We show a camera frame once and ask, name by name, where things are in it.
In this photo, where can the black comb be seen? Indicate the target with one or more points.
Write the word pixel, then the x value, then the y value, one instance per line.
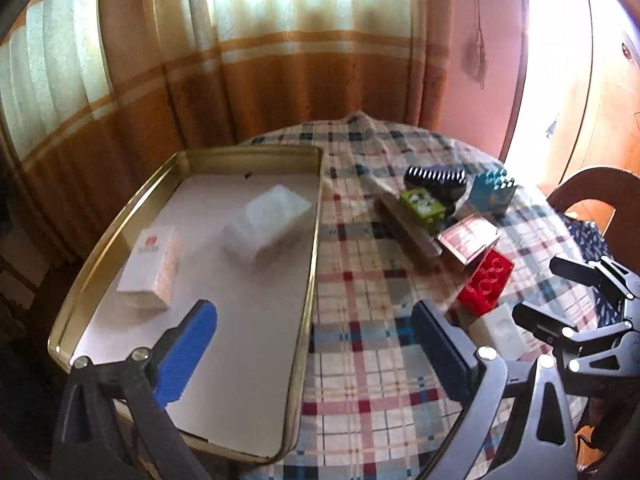
pixel 435 180

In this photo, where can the red building block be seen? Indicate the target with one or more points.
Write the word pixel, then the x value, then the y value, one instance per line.
pixel 485 280

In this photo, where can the white tray liner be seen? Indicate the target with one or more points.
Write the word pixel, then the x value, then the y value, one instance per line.
pixel 240 360

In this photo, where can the dark wooden furniture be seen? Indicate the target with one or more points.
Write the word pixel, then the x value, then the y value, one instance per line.
pixel 20 285

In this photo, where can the reddish box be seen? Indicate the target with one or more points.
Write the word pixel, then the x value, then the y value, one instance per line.
pixel 467 240

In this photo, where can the white box with red logo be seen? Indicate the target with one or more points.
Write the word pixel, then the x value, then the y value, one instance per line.
pixel 145 270

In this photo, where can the long brown box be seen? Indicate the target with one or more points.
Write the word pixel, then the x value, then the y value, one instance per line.
pixel 410 237

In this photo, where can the orange striped curtain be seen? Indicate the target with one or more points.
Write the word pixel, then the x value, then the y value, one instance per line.
pixel 250 85
pixel 45 85

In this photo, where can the blue patterned cloth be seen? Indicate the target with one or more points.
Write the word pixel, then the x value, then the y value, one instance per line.
pixel 585 240

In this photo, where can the small white box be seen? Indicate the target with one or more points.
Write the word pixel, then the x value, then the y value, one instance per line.
pixel 500 327

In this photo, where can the wooden chair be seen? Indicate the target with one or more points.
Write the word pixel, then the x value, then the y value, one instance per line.
pixel 600 180

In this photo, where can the translucent white plastic box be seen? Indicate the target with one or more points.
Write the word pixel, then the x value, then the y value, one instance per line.
pixel 265 225

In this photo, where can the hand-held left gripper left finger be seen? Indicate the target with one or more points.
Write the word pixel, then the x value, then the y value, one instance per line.
pixel 185 355

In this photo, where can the plaid tablecloth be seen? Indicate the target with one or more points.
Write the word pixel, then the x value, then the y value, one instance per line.
pixel 375 360

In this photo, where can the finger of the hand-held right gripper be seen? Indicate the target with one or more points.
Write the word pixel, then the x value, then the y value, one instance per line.
pixel 537 321
pixel 575 267

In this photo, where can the wooden wardrobe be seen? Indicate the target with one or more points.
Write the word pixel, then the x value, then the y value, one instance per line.
pixel 615 110

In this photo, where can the brown door frame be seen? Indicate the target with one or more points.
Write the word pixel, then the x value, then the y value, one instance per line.
pixel 520 60

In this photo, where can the green box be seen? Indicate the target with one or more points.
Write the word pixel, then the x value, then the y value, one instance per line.
pixel 422 207

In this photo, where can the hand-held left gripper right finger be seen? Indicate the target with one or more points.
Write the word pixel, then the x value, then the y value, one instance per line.
pixel 440 350

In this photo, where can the gold metal tray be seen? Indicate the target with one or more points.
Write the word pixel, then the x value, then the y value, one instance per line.
pixel 210 162

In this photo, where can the blue building block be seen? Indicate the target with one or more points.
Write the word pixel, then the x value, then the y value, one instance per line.
pixel 490 192

